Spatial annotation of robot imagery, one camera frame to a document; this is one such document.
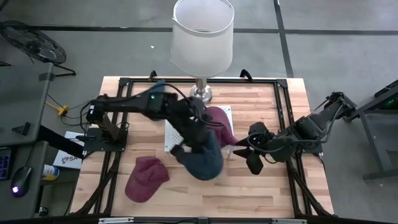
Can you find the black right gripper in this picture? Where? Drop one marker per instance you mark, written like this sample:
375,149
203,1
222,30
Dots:
273,149

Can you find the white and yellow can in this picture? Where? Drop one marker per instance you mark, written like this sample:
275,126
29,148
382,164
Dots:
51,172

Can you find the maroon baseball cap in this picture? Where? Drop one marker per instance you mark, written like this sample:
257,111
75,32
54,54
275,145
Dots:
144,180
222,124

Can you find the black floor fan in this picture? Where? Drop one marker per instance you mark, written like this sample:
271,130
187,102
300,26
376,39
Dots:
34,43

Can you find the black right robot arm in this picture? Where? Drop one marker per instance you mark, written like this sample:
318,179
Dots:
311,124

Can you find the black computer mouse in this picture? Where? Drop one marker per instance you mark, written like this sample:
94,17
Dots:
21,180

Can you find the white printed cardboard box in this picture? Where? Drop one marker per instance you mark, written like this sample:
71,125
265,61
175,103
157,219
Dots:
66,160

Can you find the grey desk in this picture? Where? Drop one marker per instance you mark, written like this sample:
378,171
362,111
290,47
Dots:
18,205
21,99

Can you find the small black bracket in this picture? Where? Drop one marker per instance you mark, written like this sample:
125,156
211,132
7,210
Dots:
22,129

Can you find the black aluminium table frame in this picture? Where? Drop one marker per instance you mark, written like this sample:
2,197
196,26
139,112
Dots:
264,81

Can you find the black flat bar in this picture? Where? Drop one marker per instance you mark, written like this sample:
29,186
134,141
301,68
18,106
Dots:
59,141

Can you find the white shade silver table lamp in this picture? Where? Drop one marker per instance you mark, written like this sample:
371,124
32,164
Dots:
202,46

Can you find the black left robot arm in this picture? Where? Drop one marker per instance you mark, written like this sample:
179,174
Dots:
130,104

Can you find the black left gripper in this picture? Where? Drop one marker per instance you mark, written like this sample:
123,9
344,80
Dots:
199,135

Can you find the silver metal bracket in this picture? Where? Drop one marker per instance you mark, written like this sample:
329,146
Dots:
289,221
115,220

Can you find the black metal stand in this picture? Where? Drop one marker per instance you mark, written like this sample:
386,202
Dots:
377,146

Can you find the black backlit keyboard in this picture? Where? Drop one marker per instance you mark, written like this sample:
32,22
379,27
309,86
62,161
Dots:
4,163

